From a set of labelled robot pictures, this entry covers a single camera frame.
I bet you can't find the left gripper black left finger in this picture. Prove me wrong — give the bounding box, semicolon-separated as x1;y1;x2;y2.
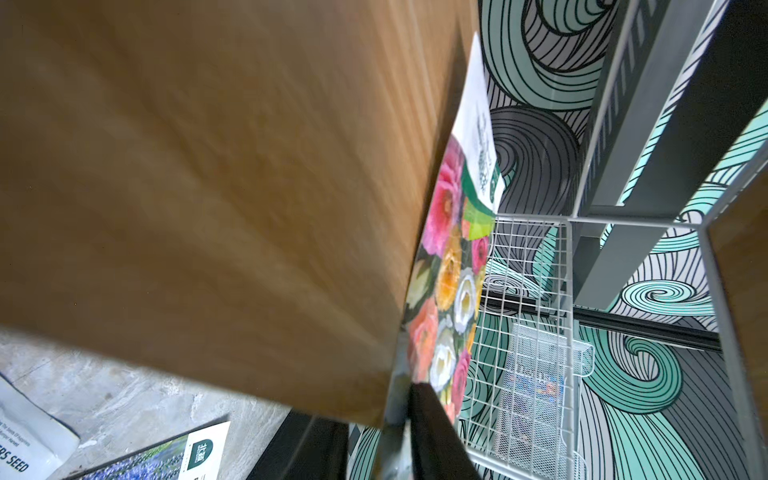
247;410;349;480

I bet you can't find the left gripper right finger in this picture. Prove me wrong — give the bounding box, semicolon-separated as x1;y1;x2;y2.
408;383;480;480

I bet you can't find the lavender seed packet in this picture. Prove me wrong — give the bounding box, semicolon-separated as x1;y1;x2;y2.
71;421;231;480

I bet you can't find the mixed colour flower seed packet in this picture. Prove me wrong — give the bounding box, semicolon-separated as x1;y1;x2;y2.
368;32;506;480

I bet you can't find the pink flower seed packet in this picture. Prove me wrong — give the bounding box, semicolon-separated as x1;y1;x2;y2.
1;377;80;480

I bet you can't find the white wire shelf rack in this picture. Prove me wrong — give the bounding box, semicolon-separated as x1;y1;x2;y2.
0;0;768;480

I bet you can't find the upper clear wall bin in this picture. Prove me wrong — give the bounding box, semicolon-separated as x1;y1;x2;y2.
494;324;595;464

